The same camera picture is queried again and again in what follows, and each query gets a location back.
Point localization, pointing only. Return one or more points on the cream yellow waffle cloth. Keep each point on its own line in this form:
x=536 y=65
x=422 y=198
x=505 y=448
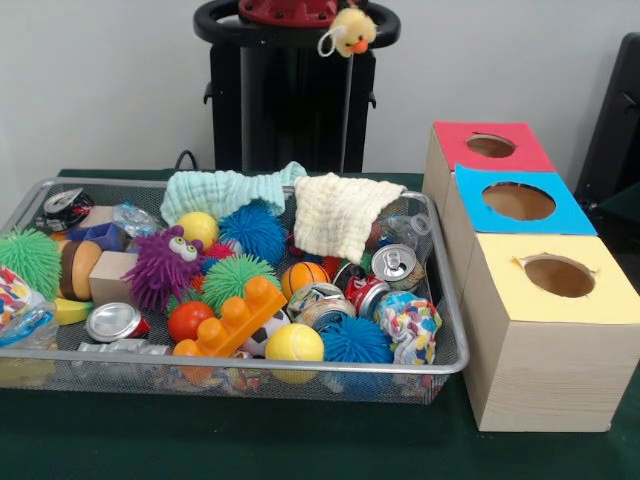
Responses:
x=340 y=215

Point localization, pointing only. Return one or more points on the mint green waffle cloth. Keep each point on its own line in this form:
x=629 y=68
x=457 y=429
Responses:
x=230 y=190

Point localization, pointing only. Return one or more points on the small yellow duck plush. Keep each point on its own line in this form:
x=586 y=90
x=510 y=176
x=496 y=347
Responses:
x=352 y=30

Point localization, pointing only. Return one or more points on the clear mesh bin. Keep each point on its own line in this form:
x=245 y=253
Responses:
x=445 y=330

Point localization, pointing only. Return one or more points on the wooden box with three holes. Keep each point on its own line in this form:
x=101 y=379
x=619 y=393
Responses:
x=550 y=370

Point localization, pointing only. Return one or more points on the small orange basketball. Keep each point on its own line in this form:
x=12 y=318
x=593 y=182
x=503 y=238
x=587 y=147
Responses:
x=305 y=278

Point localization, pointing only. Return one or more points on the blue spiky rubber ball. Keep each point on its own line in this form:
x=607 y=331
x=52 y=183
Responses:
x=252 y=232
x=355 y=340

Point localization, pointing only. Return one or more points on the small green spiky ball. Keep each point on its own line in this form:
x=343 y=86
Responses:
x=238 y=280

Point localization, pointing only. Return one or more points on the small soccer ball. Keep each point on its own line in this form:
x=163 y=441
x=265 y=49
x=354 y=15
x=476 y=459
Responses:
x=262 y=338

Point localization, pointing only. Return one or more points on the orange plastic toy block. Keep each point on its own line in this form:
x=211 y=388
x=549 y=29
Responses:
x=235 y=322

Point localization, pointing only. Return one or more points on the yellow smiley ball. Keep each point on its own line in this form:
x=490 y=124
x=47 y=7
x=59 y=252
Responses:
x=197 y=228

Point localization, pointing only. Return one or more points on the small red orange ball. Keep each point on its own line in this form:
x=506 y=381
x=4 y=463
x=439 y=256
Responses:
x=190 y=320

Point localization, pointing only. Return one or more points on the purple spiky monster toy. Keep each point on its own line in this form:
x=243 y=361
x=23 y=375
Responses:
x=165 y=265

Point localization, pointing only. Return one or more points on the dark green tablecloth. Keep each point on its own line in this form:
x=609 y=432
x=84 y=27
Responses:
x=200 y=440

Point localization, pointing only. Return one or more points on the green spiky rubber ball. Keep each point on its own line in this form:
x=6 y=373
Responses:
x=30 y=260

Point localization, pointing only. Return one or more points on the black chair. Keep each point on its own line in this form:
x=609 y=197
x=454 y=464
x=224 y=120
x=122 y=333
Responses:
x=615 y=140

